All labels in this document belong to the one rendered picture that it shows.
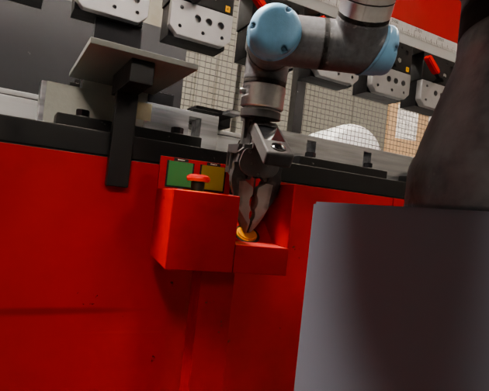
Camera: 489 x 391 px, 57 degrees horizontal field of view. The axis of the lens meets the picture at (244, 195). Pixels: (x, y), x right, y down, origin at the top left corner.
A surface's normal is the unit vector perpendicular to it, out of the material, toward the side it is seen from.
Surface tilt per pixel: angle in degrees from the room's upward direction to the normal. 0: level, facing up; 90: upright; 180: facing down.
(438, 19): 90
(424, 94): 90
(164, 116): 90
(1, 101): 90
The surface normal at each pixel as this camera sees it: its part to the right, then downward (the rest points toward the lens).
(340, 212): -0.95, -0.11
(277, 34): 0.00, 0.06
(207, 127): 0.47, 0.04
